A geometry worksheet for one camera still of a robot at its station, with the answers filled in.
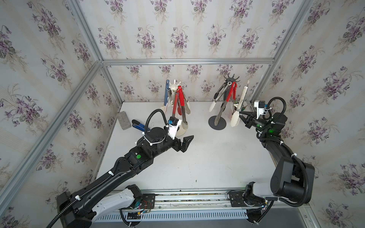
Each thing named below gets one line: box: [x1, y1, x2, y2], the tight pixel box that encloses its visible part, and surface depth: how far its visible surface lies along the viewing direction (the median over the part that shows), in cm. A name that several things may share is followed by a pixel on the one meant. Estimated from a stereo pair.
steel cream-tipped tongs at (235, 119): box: [230, 79, 250, 128], surface depth 75 cm
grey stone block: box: [116, 111, 132, 131], surface depth 107 cm
